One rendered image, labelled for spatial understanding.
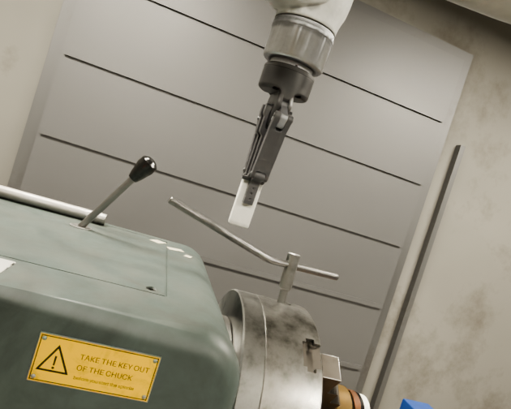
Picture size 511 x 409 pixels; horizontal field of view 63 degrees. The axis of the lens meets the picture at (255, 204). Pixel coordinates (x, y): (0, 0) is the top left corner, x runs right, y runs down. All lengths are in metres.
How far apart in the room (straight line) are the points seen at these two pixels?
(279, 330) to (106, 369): 0.29
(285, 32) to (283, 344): 0.43
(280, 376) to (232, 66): 2.19
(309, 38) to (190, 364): 0.42
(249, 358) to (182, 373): 0.18
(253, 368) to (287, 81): 0.39
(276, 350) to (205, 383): 0.20
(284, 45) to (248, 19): 2.12
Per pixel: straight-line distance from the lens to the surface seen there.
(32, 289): 0.43
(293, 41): 0.59
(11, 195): 0.84
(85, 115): 2.55
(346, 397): 0.80
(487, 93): 3.49
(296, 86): 0.58
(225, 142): 2.55
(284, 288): 0.71
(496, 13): 0.42
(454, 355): 3.66
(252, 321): 0.63
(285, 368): 0.62
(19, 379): 0.45
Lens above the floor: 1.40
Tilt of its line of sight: 2 degrees down
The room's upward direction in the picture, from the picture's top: 18 degrees clockwise
